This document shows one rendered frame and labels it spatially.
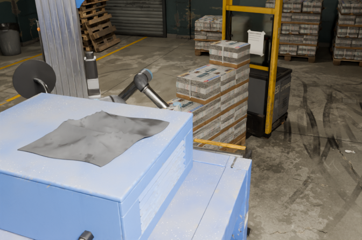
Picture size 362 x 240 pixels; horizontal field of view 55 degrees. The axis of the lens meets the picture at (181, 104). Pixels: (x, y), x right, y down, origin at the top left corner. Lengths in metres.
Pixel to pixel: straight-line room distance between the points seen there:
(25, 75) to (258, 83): 3.50
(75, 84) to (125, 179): 1.88
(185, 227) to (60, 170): 0.35
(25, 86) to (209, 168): 0.82
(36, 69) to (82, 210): 0.83
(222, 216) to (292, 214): 2.54
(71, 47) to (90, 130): 1.62
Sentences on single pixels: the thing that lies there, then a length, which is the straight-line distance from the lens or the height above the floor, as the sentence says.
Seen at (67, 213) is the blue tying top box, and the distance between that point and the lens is 0.87.
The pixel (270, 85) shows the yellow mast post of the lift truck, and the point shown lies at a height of 0.75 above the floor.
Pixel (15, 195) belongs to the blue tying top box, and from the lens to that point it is 0.95.
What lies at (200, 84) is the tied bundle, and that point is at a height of 1.03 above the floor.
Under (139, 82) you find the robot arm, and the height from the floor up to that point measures 1.28.
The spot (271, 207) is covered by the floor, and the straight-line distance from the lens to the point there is 3.54.
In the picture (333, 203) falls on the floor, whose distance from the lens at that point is 3.77.
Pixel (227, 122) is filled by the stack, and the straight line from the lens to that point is 3.97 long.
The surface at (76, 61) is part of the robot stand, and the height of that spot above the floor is 1.55.
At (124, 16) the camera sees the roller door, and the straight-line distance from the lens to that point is 11.17.
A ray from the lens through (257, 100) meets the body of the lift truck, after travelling 4.69.
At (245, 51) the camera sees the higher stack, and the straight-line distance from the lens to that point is 4.00.
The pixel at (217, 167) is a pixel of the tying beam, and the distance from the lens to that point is 1.20.
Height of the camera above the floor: 2.20
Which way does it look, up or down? 23 degrees down
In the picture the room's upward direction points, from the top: 1 degrees counter-clockwise
